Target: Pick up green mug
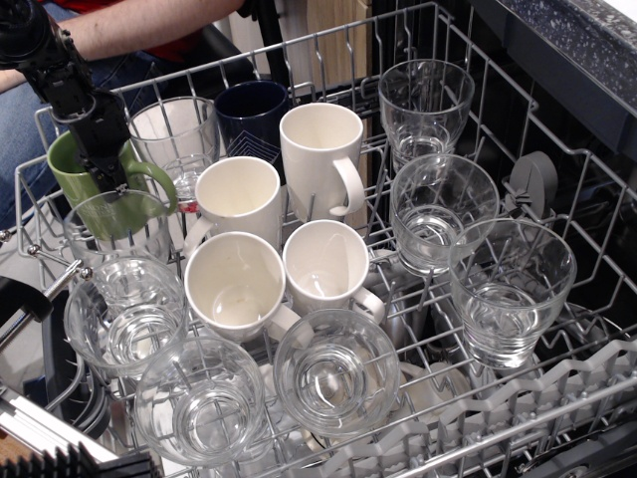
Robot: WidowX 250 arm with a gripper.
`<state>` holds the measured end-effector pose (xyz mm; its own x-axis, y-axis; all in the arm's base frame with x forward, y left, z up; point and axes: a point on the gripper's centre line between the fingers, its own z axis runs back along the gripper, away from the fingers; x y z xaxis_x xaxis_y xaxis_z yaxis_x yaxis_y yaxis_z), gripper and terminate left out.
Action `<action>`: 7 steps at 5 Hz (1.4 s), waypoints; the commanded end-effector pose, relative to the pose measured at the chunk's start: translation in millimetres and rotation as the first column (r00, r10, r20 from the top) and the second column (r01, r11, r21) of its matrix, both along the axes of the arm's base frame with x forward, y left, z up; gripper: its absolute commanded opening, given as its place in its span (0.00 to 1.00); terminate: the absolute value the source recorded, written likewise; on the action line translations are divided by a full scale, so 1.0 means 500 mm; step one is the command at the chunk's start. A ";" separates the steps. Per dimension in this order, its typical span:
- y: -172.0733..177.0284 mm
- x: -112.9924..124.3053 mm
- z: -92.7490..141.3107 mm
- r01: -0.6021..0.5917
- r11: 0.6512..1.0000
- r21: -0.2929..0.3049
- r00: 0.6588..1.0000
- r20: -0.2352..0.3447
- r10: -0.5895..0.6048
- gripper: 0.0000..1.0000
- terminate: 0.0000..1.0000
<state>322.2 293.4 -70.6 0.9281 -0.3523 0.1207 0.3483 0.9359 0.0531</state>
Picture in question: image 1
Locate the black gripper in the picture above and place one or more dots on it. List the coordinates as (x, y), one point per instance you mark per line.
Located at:
(62, 78)

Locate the green ceramic mug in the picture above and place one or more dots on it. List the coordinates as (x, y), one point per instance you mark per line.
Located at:
(78, 185)

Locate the person's forearm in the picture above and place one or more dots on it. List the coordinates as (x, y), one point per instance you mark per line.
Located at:
(118, 36)

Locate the clear glass before green mug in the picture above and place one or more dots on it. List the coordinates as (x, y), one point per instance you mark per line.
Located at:
(119, 239)

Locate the white mug middle left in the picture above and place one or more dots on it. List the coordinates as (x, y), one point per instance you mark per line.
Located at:
(240, 193)

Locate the navy blue mug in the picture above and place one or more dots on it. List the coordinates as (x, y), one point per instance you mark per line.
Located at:
(249, 116)

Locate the wide white mug front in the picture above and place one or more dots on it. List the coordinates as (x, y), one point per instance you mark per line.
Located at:
(235, 282)

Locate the tall white mug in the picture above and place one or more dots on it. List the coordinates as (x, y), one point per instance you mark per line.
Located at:
(320, 145)

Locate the small white mug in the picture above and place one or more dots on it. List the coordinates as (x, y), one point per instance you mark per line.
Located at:
(327, 262)

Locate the clear glass back left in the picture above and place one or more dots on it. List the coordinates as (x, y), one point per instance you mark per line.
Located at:
(181, 136)

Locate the clear glass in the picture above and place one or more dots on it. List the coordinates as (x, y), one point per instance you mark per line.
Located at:
(433, 199)
(129, 310)
(424, 107)
(181, 136)
(337, 373)
(509, 281)
(201, 401)

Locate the person's leg in jeans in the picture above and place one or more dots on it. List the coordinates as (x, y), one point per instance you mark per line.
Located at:
(22, 139)

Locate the black metal clamp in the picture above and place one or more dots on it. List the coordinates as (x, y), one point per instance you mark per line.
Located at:
(35, 305)

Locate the clear glass front centre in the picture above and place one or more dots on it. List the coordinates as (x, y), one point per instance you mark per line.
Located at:
(337, 373)

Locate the clear glass back right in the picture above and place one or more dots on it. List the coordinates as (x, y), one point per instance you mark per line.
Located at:
(424, 107)

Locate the clear glass middle right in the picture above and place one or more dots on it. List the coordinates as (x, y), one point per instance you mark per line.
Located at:
(433, 199)

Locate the clear glass front right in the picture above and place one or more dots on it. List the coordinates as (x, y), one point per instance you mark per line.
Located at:
(509, 281)

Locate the grey plastic rack roller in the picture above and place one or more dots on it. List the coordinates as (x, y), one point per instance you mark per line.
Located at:
(533, 183)

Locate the grey plastic cutlery shelf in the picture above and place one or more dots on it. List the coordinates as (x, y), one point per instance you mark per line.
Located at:
(573, 414)

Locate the grey wire dishwasher rack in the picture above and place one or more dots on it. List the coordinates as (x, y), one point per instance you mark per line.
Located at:
(590, 211)

